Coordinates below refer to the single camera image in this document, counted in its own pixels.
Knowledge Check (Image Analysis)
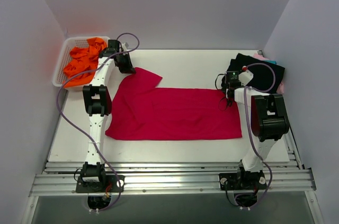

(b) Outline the crimson red t-shirt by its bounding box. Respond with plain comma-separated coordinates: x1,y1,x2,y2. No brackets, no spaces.
105,68,242,141

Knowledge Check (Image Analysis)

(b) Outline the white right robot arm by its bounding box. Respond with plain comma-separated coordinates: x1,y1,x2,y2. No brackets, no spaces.
223,67,290,189

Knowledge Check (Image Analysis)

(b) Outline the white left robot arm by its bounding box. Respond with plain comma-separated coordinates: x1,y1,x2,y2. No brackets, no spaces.
79,39,136,192

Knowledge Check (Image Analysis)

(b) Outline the folded black t-shirt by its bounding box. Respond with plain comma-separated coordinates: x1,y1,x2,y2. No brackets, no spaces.
227,53,285,94

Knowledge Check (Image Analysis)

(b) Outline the crumpled orange t-shirt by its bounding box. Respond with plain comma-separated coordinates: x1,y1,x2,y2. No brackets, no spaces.
63,37,107,88

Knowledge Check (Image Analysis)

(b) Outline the folded teal t-shirt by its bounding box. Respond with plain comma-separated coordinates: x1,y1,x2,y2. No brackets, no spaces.
266,60,277,65

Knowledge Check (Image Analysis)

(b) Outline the folded pink t-shirt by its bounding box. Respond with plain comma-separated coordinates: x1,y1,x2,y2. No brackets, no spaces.
253,51,284,94

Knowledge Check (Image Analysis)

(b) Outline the white plastic basket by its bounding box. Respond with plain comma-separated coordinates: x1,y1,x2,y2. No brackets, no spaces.
52,36,109,87

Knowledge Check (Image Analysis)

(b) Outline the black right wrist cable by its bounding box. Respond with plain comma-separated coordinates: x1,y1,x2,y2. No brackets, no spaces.
214,73,235,111

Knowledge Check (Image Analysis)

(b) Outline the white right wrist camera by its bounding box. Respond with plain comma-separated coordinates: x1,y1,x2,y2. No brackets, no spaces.
238,66,254,86

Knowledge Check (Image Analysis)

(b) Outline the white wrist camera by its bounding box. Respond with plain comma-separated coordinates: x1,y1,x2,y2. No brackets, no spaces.
238,66,254,86
121,42,130,51

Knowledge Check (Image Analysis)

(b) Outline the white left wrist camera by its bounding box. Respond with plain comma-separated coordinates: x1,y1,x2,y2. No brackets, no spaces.
121,42,130,51

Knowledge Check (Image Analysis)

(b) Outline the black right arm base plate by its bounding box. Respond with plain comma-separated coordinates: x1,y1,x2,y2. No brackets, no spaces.
218,172,267,191

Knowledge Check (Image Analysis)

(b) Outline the aluminium rail frame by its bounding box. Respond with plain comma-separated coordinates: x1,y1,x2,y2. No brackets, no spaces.
21,94,324,224

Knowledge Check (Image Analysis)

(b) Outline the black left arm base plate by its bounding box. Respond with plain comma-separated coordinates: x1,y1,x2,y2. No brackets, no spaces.
75,175,125,193

